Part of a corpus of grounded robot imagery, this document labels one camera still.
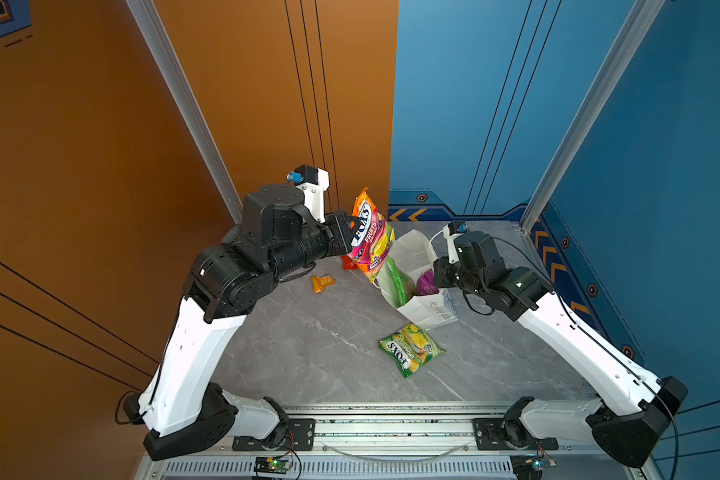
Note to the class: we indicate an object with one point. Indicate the left aluminium corner post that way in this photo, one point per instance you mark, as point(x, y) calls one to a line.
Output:
point(153, 31)

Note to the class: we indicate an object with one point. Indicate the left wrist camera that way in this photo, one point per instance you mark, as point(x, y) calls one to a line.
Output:
point(313, 182)

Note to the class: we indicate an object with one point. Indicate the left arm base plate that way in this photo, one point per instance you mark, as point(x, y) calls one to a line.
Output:
point(298, 434)

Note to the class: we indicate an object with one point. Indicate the circuit board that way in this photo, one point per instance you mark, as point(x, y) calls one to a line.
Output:
point(531, 468)
point(272, 467)

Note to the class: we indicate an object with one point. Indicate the white paper gift bag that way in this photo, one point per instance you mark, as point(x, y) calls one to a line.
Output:
point(414, 254)

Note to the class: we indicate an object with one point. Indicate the aluminium frame rail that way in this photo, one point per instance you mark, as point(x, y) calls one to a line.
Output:
point(428, 440)

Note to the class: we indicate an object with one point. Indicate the red candy wrapper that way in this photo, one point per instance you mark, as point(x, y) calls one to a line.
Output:
point(348, 263)

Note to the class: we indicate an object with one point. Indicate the right circuit board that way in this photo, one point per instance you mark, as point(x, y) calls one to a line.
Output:
point(531, 468)

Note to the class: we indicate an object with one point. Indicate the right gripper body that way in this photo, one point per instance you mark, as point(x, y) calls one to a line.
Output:
point(452, 275)

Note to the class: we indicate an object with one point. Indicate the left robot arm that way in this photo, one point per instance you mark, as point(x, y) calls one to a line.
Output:
point(184, 411)

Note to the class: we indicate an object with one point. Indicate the green chips bag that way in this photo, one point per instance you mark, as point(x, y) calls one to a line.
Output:
point(402, 286)

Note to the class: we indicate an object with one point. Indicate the magenta raisin snack pouch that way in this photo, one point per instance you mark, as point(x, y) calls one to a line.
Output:
point(426, 284)

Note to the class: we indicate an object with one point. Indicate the orange Fox's candy bag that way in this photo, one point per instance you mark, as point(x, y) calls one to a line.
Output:
point(373, 239)

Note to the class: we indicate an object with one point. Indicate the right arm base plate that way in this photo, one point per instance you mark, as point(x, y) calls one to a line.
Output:
point(495, 434)

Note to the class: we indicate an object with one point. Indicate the green Fox's candy bag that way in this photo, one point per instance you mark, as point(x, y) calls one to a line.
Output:
point(411, 347)

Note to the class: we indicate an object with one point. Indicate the left circuit board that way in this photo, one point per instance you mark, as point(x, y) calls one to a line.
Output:
point(272, 467)

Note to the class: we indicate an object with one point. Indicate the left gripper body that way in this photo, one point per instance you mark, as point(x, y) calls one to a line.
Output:
point(336, 246)

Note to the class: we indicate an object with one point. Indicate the orange candy wrapper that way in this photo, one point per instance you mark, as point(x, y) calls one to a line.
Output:
point(320, 283)

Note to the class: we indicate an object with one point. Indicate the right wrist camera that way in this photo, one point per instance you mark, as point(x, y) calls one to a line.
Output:
point(450, 233)

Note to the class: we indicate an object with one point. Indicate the aluminium corner post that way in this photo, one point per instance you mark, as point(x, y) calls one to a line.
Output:
point(626, 43)
point(153, 31)

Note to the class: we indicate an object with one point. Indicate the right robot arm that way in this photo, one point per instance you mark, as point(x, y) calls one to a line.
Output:
point(633, 408)

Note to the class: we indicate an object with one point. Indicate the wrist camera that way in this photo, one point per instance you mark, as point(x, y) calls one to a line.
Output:
point(450, 233)
point(313, 182)

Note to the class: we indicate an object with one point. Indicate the right aluminium corner post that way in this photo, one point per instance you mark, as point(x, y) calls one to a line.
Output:
point(626, 43)

